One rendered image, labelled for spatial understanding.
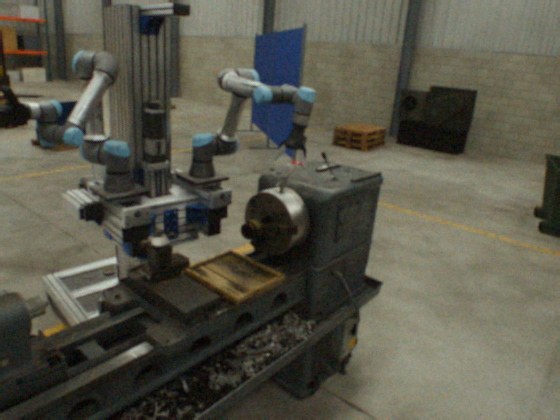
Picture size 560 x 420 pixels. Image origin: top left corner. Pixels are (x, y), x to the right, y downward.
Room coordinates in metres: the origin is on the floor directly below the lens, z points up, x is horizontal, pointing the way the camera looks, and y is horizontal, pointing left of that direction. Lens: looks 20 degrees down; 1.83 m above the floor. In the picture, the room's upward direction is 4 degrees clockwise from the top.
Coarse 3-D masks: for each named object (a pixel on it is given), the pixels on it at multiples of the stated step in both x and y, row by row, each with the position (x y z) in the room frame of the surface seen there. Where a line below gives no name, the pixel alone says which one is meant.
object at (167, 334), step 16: (112, 288) 1.45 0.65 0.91; (128, 288) 1.45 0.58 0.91; (112, 304) 1.34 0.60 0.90; (128, 304) 1.38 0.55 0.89; (144, 304) 1.38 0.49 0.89; (160, 320) 1.31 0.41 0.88; (176, 320) 1.25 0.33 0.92; (192, 320) 1.26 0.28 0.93; (208, 320) 1.27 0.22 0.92; (224, 320) 1.33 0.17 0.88; (160, 336) 1.18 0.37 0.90; (176, 336) 1.20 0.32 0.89; (192, 336) 1.21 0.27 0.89
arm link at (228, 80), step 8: (224, 72) 2.12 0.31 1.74; (232, 72) 2.11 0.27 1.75; (224, 80) 2.08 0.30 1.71; (232, 80) 2.04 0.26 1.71; (240, 80) 2.00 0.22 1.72; (248, 80) 1.98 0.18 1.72; (224, 88) 2.09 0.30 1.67; (232, 88) 2.03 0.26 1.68; (240, 88) 1.97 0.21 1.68; (248, 88) 1.92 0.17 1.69; (256, 88) 1.85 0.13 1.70; (264, 88) 1.83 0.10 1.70; (272, 88) 1.85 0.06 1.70; (280, 88) 1.88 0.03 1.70; (248, 96) 1.95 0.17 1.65; (256, 96) 1.84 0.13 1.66; (264, 96) 1.81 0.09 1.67; (272, 96) 1.84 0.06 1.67; (280, 96) 1.86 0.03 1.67
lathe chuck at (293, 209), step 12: (264, 192) 1.87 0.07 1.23; (276, 192) 1.86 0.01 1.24; (288, 192) 1.88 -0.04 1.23; (264, 204) 1.86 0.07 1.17; (276, 204) 1.82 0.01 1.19; (288, 204) 1.80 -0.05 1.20; (276, 216) 1.81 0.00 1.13; (288, 216) 1.77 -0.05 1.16; (300, 216) 1.80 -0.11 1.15; (300, 228) 1.79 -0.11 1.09; (264, 240) 1.85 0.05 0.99; (276, 240) 1.81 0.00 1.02; (288, 240) 1.76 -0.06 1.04; (300, 240) 1.81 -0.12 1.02; (264, 252) 1.85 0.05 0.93; (276, 252) 1.80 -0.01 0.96
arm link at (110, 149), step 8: (104, 144) 1.93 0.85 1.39; (112, 144) 1.93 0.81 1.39; (120, 144) 1.96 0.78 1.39; (104, 152) 1.93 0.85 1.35; (112, 152) 1.91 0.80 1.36; (120, 152) 1.92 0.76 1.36; (128, 152) 1.96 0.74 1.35; (104, 160) 1.92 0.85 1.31; (112, 160) 1.91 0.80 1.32; (120, 160) 1.92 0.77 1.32; (128, 160) 1.96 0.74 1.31; (112, 168) 1.91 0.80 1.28; (120, 168) 1.91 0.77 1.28; (128, 168) 1.95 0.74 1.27
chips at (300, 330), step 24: (264, 336) 1.66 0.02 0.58; (288, 336) 1.64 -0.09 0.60; (216, 360) 1.51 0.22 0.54; (240, 360) 1.50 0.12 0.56; (264, 360) 1.49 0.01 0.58; (168, 384) 1.32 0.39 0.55; (192, 384) 1.35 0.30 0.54; (216, 384) 1.33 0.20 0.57; (240, 384) 1.37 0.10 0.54; (144, 408) 1.20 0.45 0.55; (168, 408) 1.21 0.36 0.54; (192, 408) 1.22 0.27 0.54
